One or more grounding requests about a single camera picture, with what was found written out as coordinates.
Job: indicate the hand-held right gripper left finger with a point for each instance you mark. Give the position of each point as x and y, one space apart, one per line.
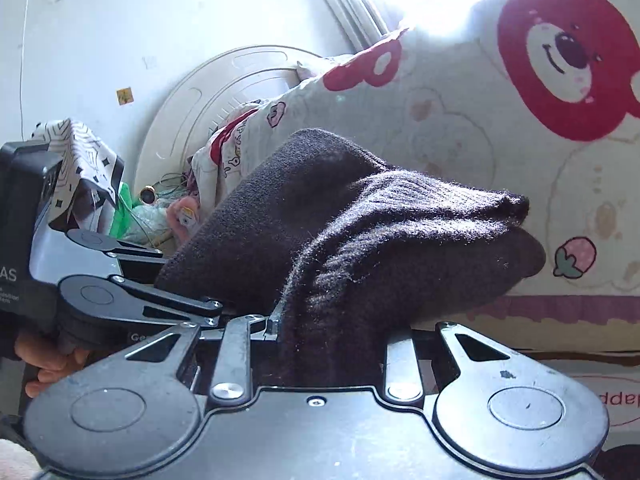
235 355

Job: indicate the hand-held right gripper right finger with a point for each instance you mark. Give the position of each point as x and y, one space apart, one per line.
400 360

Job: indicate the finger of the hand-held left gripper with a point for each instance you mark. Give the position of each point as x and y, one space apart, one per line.
135 250
170 302

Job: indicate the dark brown knit sweater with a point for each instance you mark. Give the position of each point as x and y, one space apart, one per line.
375 240

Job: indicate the person's left hand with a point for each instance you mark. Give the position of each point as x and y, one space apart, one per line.
45 365

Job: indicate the green plastic bag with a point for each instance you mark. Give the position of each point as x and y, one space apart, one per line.
122 215

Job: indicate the pink small item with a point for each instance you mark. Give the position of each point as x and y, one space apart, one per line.
184 217

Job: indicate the black and white patterned bag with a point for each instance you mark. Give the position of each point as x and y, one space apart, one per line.
85 160

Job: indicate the round white tabletop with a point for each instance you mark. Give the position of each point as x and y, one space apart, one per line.
200 105

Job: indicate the white cloth with pink print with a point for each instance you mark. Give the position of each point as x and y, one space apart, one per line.
610 400

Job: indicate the bear print quilt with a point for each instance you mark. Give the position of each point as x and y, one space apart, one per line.
450 110

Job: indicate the white curtain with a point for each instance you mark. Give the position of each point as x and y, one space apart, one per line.
350 5

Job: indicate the yellow wall sticker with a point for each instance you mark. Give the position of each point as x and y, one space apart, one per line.
124 95

